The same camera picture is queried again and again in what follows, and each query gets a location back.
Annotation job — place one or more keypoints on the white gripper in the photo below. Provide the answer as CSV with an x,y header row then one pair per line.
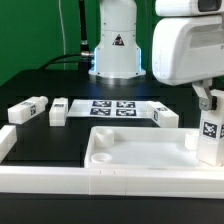
x,y
186,50

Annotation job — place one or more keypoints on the white desk top tray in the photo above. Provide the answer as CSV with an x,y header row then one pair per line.
x,y
111,147

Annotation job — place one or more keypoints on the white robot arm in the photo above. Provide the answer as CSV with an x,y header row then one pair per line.
x,y
117,58

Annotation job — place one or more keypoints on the white U-shaped fence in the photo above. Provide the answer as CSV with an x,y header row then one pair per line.
x,y
202,183

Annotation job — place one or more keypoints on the white marker base plate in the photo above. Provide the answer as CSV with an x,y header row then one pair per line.
x,y
109,109

